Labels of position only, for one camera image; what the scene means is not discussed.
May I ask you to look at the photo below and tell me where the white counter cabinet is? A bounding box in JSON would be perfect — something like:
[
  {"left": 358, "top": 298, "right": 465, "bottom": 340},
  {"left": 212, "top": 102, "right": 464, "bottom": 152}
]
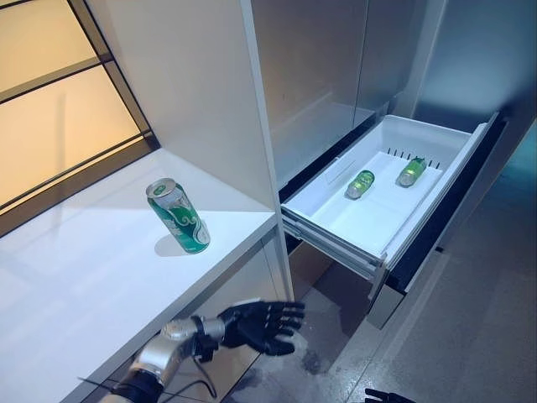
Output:
[{"left": 0, "top": 0, "right": 295, "bottom": 403}]

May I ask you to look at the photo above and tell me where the black framed window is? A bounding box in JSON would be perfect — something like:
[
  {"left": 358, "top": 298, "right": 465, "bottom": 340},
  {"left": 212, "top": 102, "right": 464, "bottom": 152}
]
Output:
[{"left": 0, "top": 0, "right": 163, "bottom": 216}]

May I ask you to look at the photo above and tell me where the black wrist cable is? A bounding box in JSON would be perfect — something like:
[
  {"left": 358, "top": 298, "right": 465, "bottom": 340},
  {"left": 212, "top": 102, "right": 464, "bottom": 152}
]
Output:
[{"left": 77, "top": 335, "right": 222, "bottom": 400}]

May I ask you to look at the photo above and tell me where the green beer can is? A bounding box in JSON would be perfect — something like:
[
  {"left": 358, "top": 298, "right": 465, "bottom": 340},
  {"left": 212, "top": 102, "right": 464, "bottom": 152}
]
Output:
[
  {"left": 344, "top": 169, "right": 376, "bottom": 200},
  {"left": 394, "top": 155, "right": 428, "bottom": 188},
  {"left": 145, "top": 177, "right": 211, "bottom": 256}
]

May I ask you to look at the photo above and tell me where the stainless steel fridge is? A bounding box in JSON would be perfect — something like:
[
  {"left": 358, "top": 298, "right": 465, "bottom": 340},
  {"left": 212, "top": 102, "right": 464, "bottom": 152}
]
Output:
[{"left": 249, "top": 0, "right": 537, "bottom": 332}]

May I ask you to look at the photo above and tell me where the white fridge drawer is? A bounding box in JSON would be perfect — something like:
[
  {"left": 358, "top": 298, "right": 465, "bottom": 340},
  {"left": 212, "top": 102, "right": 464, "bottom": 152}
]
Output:
[{"left": 279, "top": 113, "right": 500, "bottom": 290}]

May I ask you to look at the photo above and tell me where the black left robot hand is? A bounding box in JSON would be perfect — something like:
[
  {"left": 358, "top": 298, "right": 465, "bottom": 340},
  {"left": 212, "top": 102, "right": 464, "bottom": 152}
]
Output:
[{"left": 216, "top": 298, "right": 306, "bottom": 358}]

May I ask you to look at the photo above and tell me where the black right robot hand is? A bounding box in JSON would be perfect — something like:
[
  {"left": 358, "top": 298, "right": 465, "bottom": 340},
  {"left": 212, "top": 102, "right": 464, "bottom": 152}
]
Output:
[{"left": 363, "top": 387, "right": 404, "bottom": 403}]

